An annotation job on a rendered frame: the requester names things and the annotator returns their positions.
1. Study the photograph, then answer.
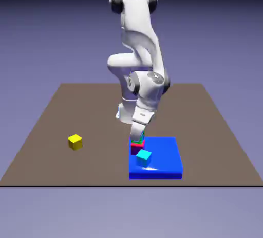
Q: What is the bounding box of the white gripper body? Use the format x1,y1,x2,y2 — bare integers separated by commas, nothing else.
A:
130,120,148,142

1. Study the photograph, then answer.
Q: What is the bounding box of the small green cube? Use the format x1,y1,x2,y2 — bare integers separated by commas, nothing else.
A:
131,131,145,145

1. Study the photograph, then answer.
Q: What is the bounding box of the small red cube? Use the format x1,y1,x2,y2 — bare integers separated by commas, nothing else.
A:
130,139,145,155

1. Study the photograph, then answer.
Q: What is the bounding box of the small cyan cube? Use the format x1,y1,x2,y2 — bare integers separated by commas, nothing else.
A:
136,149,153,167

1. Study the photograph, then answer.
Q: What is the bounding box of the small yellow cube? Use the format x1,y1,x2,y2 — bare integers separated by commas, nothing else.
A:
67,134,83,151

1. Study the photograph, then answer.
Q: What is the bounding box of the large blue box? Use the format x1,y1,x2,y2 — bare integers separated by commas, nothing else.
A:
129,136,183,180

